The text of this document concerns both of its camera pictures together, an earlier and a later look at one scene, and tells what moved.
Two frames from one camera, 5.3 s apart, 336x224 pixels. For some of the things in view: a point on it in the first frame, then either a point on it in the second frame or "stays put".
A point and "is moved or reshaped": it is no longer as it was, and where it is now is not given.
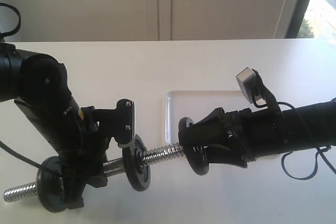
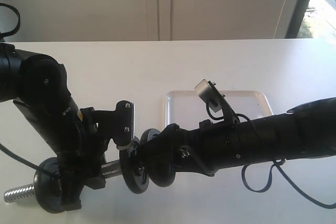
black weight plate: (50, 186) stays put
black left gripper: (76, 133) stays put
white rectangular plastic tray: (195, 105) stays put
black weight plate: (195, 139) is moved or reshaped
